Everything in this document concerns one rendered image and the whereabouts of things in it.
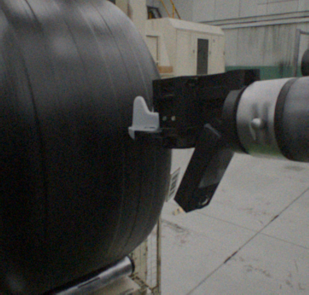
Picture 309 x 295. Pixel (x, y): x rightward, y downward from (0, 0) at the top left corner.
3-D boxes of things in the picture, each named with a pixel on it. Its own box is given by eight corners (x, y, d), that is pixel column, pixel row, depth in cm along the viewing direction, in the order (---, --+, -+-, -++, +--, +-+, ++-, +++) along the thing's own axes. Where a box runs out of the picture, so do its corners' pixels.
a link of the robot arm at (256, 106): (315, 154, 32) (270, 169, 27) (273, 150, 36) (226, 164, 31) (314, 76, 32) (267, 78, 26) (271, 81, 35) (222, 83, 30)
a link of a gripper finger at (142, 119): (128, 97, 49) (171, 93, 42) (132, 137, 50) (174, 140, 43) (111, 98, 47) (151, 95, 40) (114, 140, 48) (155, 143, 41)
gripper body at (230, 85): (191, 79, 44) (273, 68, 35) (194, 143, 45) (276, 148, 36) (145, 81, 39) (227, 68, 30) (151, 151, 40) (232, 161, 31)
